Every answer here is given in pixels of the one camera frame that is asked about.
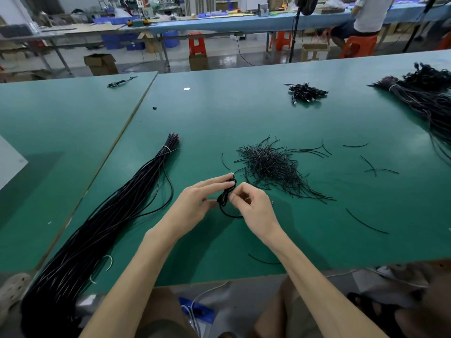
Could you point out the large white box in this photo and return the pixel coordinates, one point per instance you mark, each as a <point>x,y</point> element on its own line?
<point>10,162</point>

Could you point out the blue plastic item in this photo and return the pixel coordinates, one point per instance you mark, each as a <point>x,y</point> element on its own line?
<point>197,312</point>

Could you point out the black sandal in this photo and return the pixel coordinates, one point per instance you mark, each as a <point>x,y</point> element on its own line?
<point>370,309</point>

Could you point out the person's right forearm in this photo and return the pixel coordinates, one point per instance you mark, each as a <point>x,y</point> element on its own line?
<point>324,292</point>

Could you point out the person's right leg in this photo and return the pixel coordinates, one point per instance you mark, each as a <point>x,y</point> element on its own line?
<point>430,309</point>

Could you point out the open cardboard box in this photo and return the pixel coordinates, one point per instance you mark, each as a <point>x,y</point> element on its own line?
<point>101,64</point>

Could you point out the black tripod stand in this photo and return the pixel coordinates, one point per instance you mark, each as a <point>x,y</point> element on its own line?
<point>419,23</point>

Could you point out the orange plastic stool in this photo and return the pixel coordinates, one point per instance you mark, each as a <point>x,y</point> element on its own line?
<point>360,47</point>
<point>282,41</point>

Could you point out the person's left hand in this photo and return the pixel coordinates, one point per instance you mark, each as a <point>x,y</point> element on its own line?
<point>190,204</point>

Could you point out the red plastic stool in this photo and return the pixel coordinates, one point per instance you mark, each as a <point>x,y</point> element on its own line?
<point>197,44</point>

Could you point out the black fan on stand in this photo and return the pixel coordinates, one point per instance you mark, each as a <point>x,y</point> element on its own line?
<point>306,3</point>

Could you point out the person's left forearm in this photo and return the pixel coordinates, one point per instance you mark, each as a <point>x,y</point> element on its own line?
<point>130,285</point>

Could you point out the long blue workbench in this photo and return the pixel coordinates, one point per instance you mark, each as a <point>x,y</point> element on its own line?
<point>239,23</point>

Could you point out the person's right hand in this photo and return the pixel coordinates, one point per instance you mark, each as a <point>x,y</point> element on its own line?
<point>257,214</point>

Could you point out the small cardboard box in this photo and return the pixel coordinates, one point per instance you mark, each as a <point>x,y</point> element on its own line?
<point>199,62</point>

